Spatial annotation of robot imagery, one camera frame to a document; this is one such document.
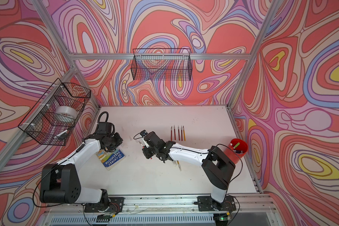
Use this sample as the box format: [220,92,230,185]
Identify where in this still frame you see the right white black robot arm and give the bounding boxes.
[139,130,235,210]

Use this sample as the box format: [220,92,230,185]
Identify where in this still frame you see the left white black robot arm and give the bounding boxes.
[40,132,123,211]

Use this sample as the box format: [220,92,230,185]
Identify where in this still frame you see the blue treehouse paperback book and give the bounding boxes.
[96,149,126,170]

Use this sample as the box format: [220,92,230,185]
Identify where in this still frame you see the small object in left basket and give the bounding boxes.
[54,130,68,141]

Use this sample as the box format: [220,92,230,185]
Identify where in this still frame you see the red plastic cup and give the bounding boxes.
[224,138,248,164]

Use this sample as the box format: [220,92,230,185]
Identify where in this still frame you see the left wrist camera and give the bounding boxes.
[95,122,115,136]

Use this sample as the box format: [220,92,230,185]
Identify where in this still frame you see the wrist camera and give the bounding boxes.
[95,122,115,136]
[139,130,148,141]

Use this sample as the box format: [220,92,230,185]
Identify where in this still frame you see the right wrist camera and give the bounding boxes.
[139,130,148,141]

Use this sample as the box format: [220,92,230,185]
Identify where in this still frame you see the grey duct tape roll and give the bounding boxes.
[54,106,78,123]

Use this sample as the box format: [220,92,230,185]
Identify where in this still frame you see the black wire basket left wall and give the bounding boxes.
[18,79,91,146]

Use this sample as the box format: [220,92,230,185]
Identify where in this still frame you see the black wire basket wall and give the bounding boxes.
[131,48,193,82]
[18,79,91,146]

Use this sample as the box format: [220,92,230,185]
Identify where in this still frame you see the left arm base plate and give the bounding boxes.
[84,197,125,214]

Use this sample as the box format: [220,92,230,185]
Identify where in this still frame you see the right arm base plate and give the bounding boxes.
[194,196,236,212]

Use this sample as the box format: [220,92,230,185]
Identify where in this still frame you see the black wire basket back wall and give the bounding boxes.
[131,48,193,82]

